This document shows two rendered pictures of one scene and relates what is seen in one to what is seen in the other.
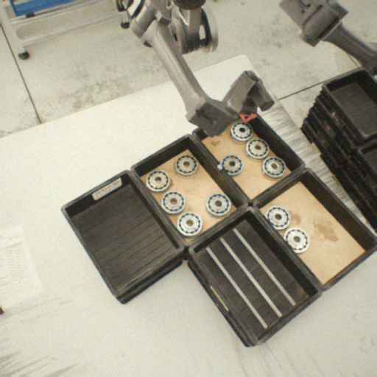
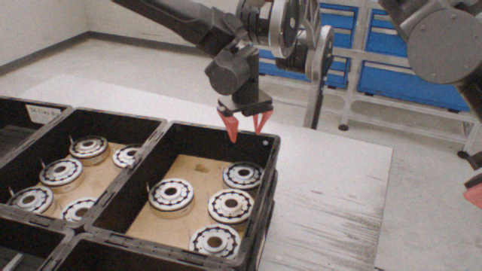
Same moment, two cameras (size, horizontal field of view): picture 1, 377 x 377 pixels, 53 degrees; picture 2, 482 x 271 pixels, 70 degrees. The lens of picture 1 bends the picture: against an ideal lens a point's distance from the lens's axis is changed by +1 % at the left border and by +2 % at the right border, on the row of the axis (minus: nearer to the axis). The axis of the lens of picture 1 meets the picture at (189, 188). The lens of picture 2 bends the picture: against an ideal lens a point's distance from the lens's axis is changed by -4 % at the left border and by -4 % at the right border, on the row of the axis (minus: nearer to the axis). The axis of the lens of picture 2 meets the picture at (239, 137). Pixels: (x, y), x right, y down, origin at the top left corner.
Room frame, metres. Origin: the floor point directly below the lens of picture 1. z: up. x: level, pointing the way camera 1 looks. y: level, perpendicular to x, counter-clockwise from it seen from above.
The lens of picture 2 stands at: (0.57, -0.75, 1.41)
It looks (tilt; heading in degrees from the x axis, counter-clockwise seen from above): 34 degrees down; 55
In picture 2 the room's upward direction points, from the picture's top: straight up
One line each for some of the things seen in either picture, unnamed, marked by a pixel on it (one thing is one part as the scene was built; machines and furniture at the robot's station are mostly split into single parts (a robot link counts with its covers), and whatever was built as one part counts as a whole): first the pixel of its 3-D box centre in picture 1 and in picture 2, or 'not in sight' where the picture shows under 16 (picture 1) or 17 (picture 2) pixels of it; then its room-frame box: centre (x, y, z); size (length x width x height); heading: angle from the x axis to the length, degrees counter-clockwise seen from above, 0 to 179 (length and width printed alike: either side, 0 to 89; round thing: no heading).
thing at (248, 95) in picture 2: (251, 97); (245, 90); (0.96, -0.21, 1.08); 0.10 x 0.07 x 0.07; 174
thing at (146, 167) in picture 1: (187, 192); (83, 174); (0.63, 0.00, 0.87); 0.40 x 0.30 x 0.11; 40
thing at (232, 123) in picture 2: (247, 112); (237, 121); (0.94, -0.21, 1.01); 0.07 x 0.07 x 0.09; 84
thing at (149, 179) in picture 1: (157, 180); (88, 146); (0.67, 0.13, 0.86); 0.10 x 0.10 x 0.01
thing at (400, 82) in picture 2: not in sight; (421, 62); (2.68, 0.29, 0.60); 0.72 x 0.03 x 0.56; 121
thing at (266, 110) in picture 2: not in sight; (251, 117); (0.98, -0.21, 1.01); 0.07 x 0.07 x 0.09; 84
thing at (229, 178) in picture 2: (241, 130); (243, 175); (0.95, -0.21, 0.86); 0.10 x 0.10 x 0.01
